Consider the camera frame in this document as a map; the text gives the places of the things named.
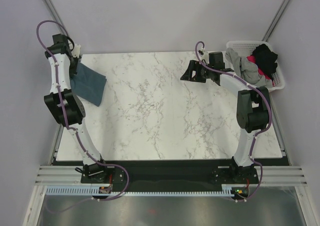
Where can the red t shirt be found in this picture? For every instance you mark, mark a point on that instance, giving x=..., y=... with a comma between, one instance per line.
x=252, y=59

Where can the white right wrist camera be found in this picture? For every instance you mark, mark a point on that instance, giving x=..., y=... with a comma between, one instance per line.
x=204, y=56

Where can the teal blue polo shirt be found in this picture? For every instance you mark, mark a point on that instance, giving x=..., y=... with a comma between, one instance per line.
x=88, y=84

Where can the aluminium frame rail left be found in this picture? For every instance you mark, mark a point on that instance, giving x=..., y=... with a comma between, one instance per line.
x=56, y=19

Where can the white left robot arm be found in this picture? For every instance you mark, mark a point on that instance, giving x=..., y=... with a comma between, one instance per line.
x=68, y=110

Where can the grey t shirt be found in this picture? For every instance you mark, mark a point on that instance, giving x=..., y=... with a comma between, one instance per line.
x=247, y=70

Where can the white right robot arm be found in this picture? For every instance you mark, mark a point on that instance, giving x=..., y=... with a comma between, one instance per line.
x=253, y=110

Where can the aluminium frame rail right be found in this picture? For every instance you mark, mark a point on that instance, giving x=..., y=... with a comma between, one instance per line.
x=276, y=19

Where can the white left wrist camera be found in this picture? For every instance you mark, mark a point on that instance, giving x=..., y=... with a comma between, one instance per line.
x=76, y=52

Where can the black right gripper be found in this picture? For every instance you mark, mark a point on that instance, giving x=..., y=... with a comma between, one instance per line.
x=193, y=65

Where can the aluminium frame rail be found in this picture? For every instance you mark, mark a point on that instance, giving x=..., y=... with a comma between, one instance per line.
x=56, y=19
x=276, y=19

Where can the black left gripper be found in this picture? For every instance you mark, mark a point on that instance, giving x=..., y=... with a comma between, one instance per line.
x=74, y=71

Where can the white slotted cable duct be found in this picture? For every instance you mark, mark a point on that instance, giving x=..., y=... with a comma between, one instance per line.
x=98, y=191

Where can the white plastic laundry basket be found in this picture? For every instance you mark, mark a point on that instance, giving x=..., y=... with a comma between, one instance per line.
x=245, y=48

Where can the aluminium front frame rails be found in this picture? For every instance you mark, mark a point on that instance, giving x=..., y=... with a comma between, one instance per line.
x=271, y=176

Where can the black t shirt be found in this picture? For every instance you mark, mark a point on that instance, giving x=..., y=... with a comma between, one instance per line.
x=266, y=59

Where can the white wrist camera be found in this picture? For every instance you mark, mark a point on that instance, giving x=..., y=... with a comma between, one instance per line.
x=76, y=52
x=204, y=56

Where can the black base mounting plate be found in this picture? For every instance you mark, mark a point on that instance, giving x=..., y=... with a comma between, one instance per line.
x=180, y=175

